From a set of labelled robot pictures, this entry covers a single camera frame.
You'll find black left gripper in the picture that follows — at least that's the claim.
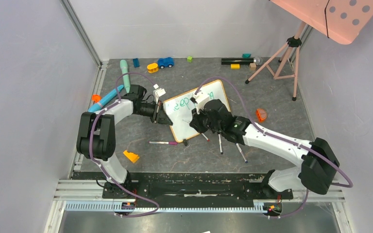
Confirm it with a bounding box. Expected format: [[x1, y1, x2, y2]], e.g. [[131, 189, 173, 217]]
[[135, 100, 173, 127]]

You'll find white board orange frame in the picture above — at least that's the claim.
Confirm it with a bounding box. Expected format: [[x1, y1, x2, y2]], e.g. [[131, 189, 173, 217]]
[[163, 80, 231, 143]]

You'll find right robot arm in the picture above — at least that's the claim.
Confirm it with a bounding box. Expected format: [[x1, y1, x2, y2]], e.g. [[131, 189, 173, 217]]
[[189, 100, 339, 198]]

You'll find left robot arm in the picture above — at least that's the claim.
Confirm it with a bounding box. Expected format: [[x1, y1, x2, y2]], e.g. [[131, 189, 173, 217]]
[[76, 84, 173, 198]]

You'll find red capped marker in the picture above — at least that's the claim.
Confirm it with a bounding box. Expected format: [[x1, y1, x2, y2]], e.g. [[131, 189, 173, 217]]
[[201, 133, 210, 142]]

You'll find black capped marker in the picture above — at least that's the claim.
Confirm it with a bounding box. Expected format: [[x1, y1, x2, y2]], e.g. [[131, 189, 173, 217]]
[[218, 133, 224, 154]]

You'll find purple capped marker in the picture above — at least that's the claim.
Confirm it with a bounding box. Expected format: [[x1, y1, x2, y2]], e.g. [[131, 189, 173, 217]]
[[148, 141, 178, 145]]

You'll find yellow toy wedge block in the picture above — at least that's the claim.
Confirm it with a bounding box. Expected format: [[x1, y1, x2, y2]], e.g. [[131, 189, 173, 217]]
[[123, 150, 140, 164]]

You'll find yellow oval toy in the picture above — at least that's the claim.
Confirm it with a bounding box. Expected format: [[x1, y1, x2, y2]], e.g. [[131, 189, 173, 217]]
[[147, 63, 159, 73]]

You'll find orange toy brick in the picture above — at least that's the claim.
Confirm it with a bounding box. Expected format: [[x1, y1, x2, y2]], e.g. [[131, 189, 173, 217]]
[[255, 108, 268, 123]]

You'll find light blue toy pen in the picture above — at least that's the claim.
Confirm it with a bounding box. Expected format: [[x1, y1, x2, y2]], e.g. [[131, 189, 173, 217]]
[[88, 89, 117, 112]]

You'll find blue toy car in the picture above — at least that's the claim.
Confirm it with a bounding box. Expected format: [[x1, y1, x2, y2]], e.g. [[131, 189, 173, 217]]
[[157, 57, 174, 69]]

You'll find blue capped marker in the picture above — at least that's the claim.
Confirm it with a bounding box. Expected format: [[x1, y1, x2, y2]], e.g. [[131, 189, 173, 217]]
[[236, 143, 248, 163]]

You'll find yellow small brick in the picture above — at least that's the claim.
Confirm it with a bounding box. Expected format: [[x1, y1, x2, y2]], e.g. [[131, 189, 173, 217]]
[[230, 64, 240, 69]]

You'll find black cylinder tube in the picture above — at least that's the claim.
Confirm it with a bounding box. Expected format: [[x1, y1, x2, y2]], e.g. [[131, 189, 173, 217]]
[[221, 58, 255, 65]]

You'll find dark blue small brick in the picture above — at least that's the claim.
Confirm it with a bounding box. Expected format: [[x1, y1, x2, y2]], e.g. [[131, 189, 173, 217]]
[[133, 58, 140, 68]]

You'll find mint green toy pen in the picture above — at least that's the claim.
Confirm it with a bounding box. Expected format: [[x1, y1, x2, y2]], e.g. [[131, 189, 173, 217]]
[[119, 59, 131, 93]]

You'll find orange small toy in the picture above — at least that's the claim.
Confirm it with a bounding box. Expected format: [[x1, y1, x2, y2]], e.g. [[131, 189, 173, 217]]
[[91, 94, 102, 103]]

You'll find teal small block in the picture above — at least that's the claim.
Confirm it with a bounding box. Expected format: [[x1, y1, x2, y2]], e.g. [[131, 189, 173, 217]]
[[242, 53, 251, 58]]

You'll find clear small ball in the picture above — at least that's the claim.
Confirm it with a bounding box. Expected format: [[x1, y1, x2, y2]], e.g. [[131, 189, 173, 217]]
[[254, 56, 264, 66]]

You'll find pink tripod stand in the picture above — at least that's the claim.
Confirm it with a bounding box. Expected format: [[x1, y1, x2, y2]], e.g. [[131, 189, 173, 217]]
[[245, 21, 306, 101]]

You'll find pink perforated panel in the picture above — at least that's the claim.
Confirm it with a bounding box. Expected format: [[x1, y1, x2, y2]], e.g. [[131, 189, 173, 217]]
[[272, 0, 373, 45]]

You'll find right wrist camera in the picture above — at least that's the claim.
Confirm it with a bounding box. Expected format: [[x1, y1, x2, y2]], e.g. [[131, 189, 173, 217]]
[[190, 91, 210, 114]]

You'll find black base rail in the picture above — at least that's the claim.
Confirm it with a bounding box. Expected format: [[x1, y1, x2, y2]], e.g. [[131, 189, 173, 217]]
[[72, 172, 306, 210]]

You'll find white cable duct strip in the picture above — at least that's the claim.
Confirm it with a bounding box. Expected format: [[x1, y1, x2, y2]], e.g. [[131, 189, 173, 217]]
[[65, 200, 277, 214]]

